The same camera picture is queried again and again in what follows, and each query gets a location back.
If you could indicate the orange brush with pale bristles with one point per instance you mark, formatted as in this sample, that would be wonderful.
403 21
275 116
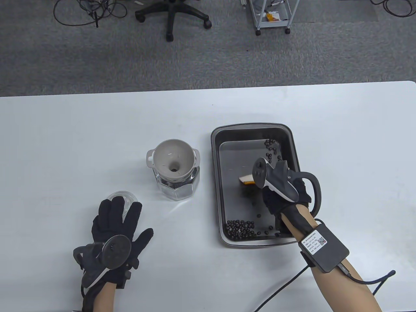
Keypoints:
247 179

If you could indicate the orange white packet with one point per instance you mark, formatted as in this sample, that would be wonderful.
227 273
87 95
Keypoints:
272 16

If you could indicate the person's left hand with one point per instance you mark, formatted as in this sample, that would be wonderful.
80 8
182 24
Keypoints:
113 221

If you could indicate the white rolling cart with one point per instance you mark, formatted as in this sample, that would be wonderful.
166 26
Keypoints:
276 24

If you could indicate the clear glass jar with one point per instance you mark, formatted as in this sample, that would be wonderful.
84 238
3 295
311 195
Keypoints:
185 191

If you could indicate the coffee beans group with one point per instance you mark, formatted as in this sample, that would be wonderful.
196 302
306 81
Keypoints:
239 227

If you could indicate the beige plastic funnel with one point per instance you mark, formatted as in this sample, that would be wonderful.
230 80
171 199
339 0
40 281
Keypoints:
162 156

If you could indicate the black wrist sensor box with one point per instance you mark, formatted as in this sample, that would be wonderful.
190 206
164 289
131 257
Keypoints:
328 253

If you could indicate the person's right forearm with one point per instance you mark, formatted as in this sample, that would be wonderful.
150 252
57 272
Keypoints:
344 292

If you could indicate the dark metal baking tray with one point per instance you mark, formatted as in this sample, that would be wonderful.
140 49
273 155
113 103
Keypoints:
234 195

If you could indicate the person's left forearm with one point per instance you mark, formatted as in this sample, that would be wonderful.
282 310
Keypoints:
104 299

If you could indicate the clear glass jar lid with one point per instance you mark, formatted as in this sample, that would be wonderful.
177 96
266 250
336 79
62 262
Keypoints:
125 195

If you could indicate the black office chair base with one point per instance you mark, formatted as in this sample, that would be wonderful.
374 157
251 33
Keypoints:
171 19

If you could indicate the person's right hand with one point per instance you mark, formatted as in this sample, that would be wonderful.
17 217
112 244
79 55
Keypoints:
273 203

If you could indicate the grey tracking controller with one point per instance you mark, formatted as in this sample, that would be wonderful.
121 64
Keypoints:
117 248
279 182

